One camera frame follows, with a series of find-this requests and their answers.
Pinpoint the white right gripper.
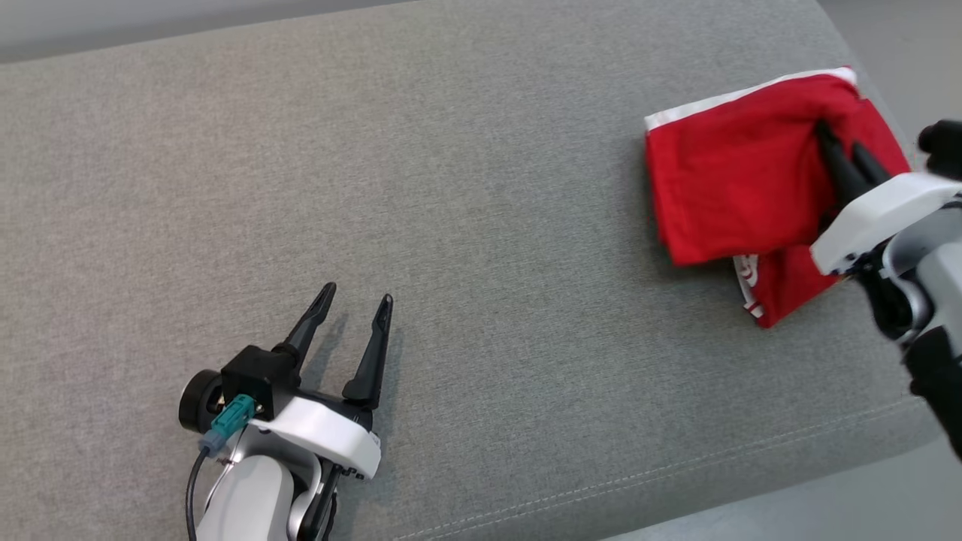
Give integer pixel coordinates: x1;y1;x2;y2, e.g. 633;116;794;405
809;119;962;276

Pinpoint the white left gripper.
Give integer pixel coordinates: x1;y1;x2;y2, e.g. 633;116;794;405
248;282;395;482

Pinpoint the red Bulls 23 jersey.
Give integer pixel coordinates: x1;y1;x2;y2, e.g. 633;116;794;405
643;66;915;330

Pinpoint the teal camera cable connector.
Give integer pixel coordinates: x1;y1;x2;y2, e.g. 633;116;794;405
198;394;257;457

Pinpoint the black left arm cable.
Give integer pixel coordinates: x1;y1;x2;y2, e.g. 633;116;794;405
185;446;220;541

